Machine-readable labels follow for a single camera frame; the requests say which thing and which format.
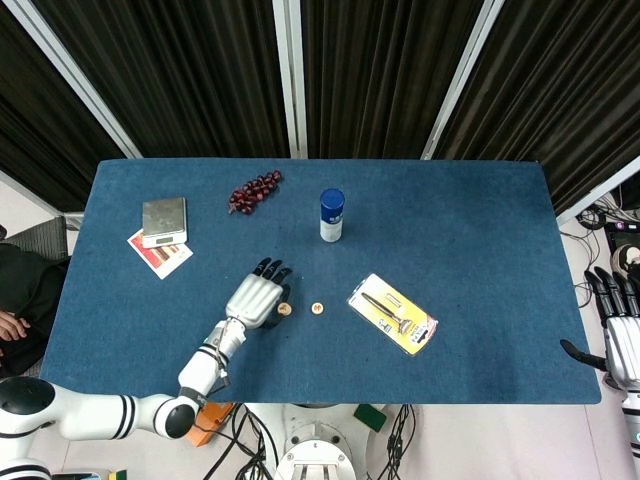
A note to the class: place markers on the dark pleated curtain panel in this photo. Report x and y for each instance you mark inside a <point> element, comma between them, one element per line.
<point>175,75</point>
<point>575,100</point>
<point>40,150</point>
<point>375,75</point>

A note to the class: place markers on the white frame post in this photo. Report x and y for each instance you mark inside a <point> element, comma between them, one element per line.
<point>75,80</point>
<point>600,192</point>
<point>25,192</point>
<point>470,75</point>
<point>290,75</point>

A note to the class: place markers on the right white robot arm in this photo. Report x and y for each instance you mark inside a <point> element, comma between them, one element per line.
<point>632,420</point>

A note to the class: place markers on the yellow razor blister pack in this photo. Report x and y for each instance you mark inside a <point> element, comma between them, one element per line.
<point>395,310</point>

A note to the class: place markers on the yellow green block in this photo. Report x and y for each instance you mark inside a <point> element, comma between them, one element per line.
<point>118,475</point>

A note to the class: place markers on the red grape bunch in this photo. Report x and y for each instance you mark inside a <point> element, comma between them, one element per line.
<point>252,192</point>

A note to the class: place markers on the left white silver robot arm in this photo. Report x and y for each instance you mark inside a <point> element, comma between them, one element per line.
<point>90,417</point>

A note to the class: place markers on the black monitor device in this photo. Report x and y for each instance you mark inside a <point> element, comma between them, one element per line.
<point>627,220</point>

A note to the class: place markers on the cream round chess piece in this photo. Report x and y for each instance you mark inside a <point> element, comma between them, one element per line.
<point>317,308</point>
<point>284,309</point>

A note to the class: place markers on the white round device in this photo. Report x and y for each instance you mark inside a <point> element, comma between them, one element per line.
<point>622,257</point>

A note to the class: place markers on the bystander bare hand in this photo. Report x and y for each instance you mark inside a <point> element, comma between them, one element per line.
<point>12,327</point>

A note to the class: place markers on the blue tablecloth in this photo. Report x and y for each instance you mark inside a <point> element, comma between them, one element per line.
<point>450,225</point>

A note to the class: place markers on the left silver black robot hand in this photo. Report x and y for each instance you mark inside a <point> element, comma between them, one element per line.
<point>252,300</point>

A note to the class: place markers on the orange box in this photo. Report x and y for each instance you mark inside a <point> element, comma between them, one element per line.
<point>215,425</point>

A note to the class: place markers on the person in black clothes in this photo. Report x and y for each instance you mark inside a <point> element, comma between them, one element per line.
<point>25,285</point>

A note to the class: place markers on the silver kitchen scale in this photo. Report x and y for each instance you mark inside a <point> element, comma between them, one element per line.
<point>164,217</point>

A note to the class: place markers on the white bottle with blue cap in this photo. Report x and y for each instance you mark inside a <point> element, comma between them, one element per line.
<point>332,220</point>

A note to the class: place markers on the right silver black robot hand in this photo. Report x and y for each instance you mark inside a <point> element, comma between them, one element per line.
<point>622,345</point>

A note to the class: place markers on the white card with red photo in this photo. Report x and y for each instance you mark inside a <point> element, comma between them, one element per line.
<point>167,260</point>

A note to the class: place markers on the grey woven chair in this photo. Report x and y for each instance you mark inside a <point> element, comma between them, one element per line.
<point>45,237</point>

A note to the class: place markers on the white robot torso base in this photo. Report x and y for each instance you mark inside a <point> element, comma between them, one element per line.
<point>315,450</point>

